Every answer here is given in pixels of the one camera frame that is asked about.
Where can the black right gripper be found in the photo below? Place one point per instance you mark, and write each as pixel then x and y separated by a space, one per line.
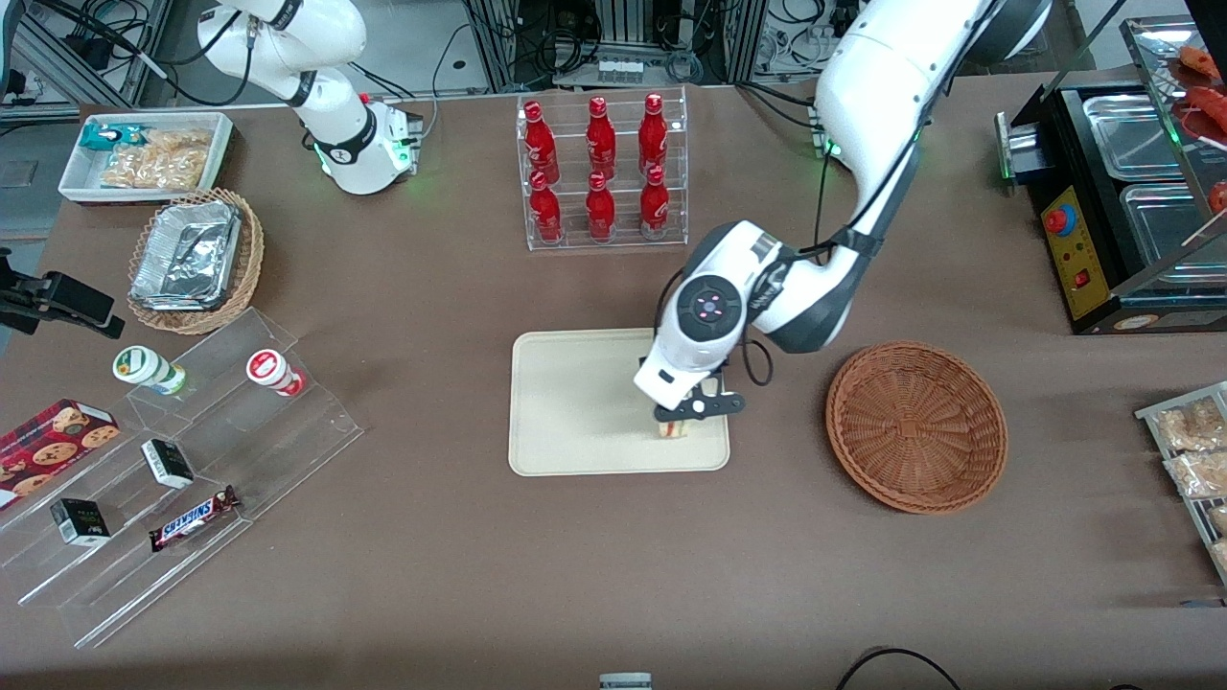
pixel 59 296

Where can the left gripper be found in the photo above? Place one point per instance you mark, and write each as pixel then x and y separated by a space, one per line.
pixel 643 360

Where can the triangular sandwich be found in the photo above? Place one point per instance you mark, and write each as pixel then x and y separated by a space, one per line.
pixel 675 431

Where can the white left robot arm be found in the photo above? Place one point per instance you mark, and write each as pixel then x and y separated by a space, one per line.
pixel 872 105

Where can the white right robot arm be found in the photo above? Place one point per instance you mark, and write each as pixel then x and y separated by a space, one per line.
pixel 335 115

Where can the beige plastic tray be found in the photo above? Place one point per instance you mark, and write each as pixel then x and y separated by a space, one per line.
pixel 575 412

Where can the light wicker basket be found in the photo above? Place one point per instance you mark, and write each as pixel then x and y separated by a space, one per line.
pixel 244 259

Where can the brown wicker basket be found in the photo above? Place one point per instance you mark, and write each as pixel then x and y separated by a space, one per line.
pixel 915 426

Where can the tray of packaged snacks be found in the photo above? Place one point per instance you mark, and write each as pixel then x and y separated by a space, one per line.
pixel 1155 415

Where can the green-lidded cup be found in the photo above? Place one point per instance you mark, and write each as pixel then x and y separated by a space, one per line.
pixel 139 364

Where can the stack of foil trays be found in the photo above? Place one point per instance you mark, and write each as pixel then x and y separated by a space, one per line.
pixel 187 254

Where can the white rectangular snack bin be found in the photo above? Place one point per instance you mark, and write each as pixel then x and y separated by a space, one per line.
pixel 86 182

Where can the red cookie box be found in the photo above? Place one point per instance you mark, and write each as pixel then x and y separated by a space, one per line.
pixel 48 446

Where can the clear bag of crackers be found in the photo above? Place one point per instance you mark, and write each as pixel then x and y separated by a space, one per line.
pixel 180 139
pixel 153 168

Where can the small black box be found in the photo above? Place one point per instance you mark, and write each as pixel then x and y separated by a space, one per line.
pixel 165 462
pixel 79 522

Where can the teal snack packet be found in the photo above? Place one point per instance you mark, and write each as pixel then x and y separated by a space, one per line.
pixel 110 137

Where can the red-label yogurt bottle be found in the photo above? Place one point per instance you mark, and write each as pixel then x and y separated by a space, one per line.
pixel 266 367

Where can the clear acrylic stepped shelf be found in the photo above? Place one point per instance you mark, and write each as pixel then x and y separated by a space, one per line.
pixel 240 450

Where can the clear acrylic bottle rack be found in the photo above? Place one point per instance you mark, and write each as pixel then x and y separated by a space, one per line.
pixel 575 240

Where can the red drink bottle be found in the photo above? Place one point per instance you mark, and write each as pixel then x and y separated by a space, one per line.
pixel 540 144
pixel 653 139
pixel 601 142
pixel 545 211
pixel 600 211
pixel 655 207

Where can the Snickers chocolate bar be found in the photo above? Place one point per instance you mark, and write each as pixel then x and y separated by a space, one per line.
pixel 192 519

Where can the small grey device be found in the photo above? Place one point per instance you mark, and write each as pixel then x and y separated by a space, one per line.
pixel 625 681

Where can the white power strip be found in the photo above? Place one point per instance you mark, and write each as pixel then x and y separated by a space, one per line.
pixel 596 72

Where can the black food warmer appliance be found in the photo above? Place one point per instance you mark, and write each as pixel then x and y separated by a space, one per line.
pixel 1078 278

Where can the clear pack of pastries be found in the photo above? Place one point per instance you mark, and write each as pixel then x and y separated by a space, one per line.
pixel 1193 422
pixel 1221 554
pixel 1219 519
pixel 1198 474

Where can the steel warmer pan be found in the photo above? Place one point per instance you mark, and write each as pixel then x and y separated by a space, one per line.
pixel 1131 134
pixel 1165 230

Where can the aluminium frame rack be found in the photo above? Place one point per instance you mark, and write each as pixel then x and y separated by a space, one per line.
pixel 623 29

